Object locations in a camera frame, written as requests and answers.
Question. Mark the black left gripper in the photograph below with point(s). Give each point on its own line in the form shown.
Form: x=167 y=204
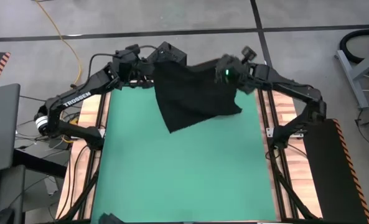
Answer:
x=131 y=70

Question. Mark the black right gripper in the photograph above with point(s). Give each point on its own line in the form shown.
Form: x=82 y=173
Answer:
x=231 y=74

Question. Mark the black towel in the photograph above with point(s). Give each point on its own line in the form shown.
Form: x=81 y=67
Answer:
x=196 y=96

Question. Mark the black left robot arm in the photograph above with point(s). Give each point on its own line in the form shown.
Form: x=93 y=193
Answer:
x=75 y=99

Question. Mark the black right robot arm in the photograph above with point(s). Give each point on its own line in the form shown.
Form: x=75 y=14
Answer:
x=293 y=90

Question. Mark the black computer tower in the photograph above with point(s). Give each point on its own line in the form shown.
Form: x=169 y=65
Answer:
x=171 y=53

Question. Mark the green table mat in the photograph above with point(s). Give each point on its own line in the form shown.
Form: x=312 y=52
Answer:
x=184 y=174

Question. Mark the grey metal stand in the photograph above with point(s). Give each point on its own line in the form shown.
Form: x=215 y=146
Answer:
x=358 y=74

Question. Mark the large black hazard-striped mat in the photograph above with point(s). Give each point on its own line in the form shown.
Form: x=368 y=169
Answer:
x=333 y=174

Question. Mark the grey laptop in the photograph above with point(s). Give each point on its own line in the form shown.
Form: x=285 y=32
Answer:
x=0 y=130

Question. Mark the black computer mouse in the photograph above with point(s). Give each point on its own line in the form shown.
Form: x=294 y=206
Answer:
x=4 y=216

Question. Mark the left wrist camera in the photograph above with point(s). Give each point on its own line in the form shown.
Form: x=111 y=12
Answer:
x=132 y=49

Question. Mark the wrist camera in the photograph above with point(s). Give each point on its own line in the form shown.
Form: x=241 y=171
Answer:
x=132 y=49
x=249 y=54

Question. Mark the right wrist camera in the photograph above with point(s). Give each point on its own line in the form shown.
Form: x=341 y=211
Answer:
x=249 y=54

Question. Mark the black aluminium table frame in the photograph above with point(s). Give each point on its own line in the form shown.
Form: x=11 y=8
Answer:
x=276 y=174

